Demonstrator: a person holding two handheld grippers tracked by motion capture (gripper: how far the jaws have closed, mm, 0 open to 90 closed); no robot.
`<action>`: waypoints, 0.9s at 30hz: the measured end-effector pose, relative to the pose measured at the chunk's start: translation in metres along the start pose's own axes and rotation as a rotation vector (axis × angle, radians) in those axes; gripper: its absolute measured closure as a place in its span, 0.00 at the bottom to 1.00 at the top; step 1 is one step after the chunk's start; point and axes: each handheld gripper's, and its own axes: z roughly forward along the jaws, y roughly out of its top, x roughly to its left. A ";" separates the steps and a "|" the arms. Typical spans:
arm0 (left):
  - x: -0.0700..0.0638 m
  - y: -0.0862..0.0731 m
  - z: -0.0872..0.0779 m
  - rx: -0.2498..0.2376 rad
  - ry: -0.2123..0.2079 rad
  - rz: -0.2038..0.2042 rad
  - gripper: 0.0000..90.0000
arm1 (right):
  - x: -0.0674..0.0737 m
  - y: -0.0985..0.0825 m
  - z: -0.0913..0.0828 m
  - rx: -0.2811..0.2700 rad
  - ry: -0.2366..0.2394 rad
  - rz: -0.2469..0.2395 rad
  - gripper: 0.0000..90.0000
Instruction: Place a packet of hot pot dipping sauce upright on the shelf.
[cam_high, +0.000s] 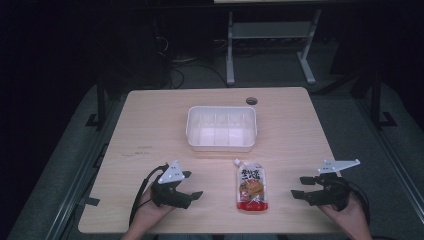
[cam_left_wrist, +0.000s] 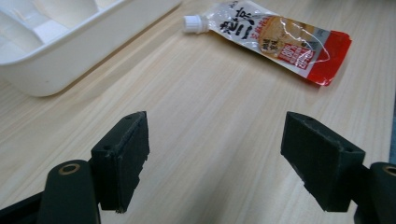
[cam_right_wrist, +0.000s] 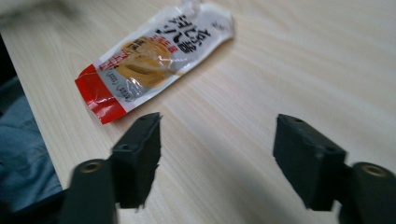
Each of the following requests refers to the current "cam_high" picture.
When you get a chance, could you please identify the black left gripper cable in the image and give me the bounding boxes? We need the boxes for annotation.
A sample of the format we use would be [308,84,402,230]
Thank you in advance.
[128,163,170,228]

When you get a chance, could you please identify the person's left hand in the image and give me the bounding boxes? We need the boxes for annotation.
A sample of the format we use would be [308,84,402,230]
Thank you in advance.
[131,185,177,233]

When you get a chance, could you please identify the black metal stand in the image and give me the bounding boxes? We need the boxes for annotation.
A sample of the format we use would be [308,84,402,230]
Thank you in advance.
[369,68,399,130]
[84,81,108,130]

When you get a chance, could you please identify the person's right hand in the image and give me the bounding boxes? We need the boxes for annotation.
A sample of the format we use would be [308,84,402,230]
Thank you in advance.
[317,191,370,235]

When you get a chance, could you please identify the black table bracket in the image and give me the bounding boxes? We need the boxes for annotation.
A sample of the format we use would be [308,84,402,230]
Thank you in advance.
[77,196,101,207]

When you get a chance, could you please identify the black floor cables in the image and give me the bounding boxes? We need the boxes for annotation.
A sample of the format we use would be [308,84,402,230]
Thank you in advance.
[162,34,232,90]

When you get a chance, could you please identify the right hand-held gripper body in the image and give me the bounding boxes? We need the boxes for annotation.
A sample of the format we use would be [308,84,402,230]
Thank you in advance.
[305,158,362,212]

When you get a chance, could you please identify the white plastic container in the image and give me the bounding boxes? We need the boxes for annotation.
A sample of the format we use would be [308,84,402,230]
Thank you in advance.
[185,105,258,153]

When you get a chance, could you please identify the spouted snack pouch red base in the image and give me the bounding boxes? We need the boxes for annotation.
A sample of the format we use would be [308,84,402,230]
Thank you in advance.
[233,158,269,212]

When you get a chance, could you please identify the grey metal stand frame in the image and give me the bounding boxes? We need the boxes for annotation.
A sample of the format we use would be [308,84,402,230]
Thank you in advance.
[225,8,323,86]

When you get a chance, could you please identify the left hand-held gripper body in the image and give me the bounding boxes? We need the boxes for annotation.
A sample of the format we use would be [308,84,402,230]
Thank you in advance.
[150,160,193,210]

